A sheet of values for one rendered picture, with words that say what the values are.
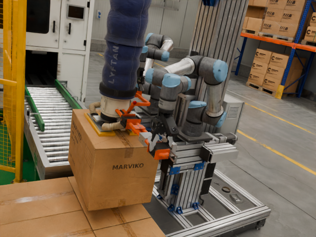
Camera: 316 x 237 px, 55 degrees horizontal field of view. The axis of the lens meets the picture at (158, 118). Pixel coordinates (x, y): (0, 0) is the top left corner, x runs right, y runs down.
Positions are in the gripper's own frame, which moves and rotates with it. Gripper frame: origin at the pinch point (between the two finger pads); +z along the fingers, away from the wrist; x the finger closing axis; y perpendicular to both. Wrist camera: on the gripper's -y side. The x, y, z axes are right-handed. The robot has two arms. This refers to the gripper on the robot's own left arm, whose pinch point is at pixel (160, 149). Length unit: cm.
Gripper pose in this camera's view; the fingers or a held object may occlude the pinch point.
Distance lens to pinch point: 141.6
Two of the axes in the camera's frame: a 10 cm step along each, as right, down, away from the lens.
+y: -4.5, -3.8, 8.1
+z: -1.7, 9.2, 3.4
